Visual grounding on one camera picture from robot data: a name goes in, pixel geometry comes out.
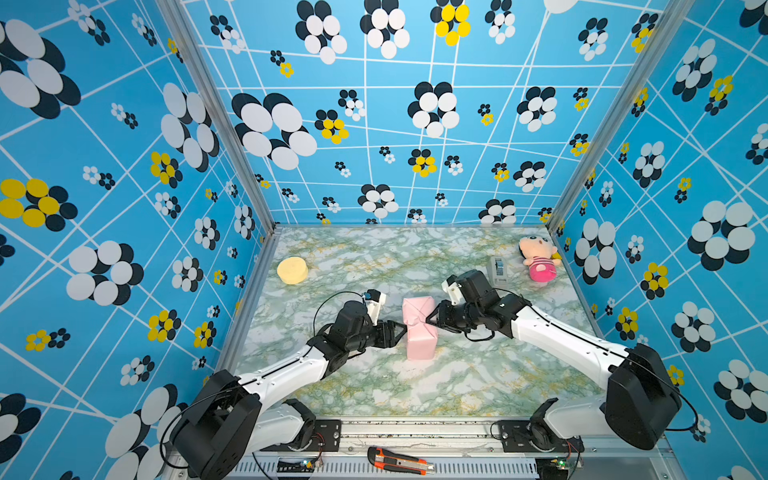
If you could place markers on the aluminium frame post right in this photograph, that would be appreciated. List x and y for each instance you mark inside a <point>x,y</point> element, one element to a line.
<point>669,24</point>

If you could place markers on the orange black utility knife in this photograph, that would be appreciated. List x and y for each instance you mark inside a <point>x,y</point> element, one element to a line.
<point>387,460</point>

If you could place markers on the yellow round sponge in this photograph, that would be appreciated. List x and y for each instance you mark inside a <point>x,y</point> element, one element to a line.
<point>292,270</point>

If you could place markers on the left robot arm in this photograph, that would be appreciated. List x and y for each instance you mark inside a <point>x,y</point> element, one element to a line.
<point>233,417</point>

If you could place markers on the small grey white device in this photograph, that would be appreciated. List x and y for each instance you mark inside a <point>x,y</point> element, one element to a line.
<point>498,273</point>

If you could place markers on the pink plush doll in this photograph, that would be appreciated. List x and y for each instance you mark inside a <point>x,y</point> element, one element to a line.
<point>539,256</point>

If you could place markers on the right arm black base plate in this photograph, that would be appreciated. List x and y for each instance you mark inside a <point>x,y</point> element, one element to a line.
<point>519,436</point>

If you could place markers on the left small circuit board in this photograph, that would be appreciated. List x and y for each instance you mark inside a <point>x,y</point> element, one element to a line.
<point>301,466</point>

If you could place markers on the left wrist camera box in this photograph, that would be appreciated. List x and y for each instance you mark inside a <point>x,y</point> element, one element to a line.
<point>374,301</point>

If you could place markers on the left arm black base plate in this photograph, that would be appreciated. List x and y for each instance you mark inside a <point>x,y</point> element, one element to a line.
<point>316,436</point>

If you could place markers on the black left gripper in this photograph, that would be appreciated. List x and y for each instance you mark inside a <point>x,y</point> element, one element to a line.
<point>386,328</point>

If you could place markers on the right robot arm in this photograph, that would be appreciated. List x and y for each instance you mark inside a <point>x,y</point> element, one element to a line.
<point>638,400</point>

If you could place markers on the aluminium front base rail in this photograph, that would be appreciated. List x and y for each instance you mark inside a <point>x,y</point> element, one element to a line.
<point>459,448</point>

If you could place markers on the aluminium frame post left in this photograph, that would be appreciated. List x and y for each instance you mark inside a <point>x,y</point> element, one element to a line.
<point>182,32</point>

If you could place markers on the small circuit board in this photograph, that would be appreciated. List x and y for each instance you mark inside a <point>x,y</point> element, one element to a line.
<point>301,466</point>
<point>556,469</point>

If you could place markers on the right small circuit board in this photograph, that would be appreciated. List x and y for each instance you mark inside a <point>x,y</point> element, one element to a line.
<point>556,469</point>

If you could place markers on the purple wrapping paper sheet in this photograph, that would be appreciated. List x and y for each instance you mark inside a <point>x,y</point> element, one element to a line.
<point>421,337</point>

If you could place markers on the aluminium frame post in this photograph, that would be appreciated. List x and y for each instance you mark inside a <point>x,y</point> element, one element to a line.
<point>669,24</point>
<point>182,32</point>

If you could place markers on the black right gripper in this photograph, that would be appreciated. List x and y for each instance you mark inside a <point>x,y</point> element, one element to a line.
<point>436,320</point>

